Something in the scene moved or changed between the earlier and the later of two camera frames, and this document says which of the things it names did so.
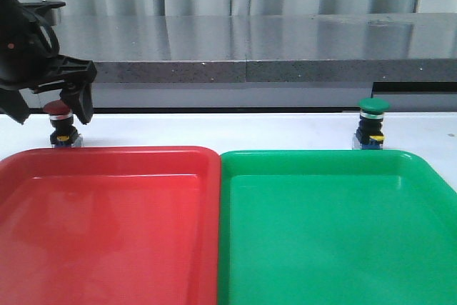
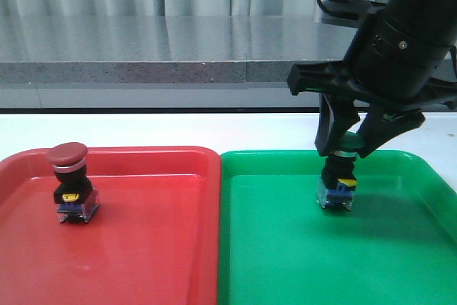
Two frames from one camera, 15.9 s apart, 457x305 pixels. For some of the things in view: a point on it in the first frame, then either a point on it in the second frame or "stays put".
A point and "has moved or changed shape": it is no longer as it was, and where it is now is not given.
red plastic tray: x=110 y=226 stays put
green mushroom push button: x=370 y=133 has moved or changed shape
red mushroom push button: x=64 y=135 to x=76 y=198
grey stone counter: x=265 y=61 stays put
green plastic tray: x=334 y=227 stays put
